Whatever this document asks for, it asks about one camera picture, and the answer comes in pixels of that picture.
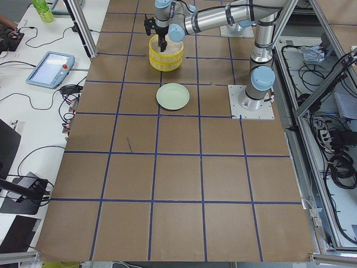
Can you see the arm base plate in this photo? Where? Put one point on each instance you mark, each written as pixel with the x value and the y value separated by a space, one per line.
pixel 243 107
pixel 237 31

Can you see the teach pendant tablet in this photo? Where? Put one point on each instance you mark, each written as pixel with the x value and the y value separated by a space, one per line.
pixel 51 70

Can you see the aluminium frame post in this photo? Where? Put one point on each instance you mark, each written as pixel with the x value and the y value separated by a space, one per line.
pixel 80 23

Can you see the mint green plate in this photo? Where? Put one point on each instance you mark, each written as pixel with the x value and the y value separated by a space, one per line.
pixel 172 96

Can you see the brown bun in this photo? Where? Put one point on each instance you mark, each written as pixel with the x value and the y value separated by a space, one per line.
pixel 162 44

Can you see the yellow steamer basket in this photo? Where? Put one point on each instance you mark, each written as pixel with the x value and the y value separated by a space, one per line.
pixel 173 51
pixel 165 67

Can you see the green plastic bottle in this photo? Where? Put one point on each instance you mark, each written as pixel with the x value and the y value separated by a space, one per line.
pixel 43 10

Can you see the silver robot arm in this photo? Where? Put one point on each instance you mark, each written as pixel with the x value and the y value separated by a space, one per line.
pixel 177 19

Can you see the black laptop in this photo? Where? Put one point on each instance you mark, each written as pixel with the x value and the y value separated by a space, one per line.
pixel 20 234

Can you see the black camera stand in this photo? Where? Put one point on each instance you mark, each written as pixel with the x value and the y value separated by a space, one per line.
pixel 25 194

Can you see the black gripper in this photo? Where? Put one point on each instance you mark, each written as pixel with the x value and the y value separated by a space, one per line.
pixel 160 32

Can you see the aluminium side frame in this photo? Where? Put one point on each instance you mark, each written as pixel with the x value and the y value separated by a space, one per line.
pixel 315 57

